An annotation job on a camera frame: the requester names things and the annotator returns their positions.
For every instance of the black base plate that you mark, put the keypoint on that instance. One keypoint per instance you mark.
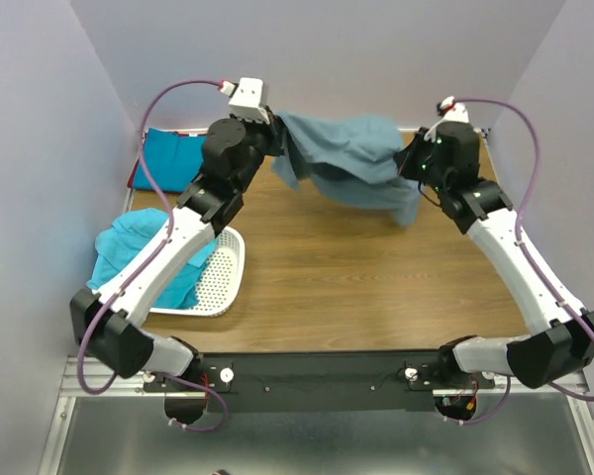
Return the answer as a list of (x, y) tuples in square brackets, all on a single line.
[(333, 381)]

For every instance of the folded teal t shirt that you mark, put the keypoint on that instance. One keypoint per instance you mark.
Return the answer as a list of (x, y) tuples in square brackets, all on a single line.
[(174, 159)]

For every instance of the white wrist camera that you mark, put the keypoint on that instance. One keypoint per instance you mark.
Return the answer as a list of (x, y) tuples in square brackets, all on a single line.
[(247, 99), (449, 110)]

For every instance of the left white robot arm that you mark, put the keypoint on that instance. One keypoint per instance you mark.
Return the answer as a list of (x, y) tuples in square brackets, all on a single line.
[(108, 322)]

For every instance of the grey-blue t shirt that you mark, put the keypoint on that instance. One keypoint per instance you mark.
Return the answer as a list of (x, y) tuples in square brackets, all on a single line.
[(350, 161)]

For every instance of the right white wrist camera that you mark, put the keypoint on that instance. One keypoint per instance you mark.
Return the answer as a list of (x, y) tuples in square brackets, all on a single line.
[(449, 110)]

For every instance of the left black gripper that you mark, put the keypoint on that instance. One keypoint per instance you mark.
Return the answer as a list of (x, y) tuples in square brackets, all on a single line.
[(274, 132)]

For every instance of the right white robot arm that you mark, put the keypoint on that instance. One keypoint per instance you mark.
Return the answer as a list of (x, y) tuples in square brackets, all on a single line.
[(560, 337)]

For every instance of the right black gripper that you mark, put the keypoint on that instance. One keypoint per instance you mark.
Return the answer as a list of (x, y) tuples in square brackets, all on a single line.
[(404, 157)]

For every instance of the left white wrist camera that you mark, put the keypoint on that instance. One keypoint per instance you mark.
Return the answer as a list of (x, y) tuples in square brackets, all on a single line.
[(247, 99)]

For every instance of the crumpled teal t shirt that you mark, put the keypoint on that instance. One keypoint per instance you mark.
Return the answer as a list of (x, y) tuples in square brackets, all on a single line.
[(122, 242)]

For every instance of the white perforated basket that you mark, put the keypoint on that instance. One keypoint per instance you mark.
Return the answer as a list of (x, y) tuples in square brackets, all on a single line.
[(219, 285)]

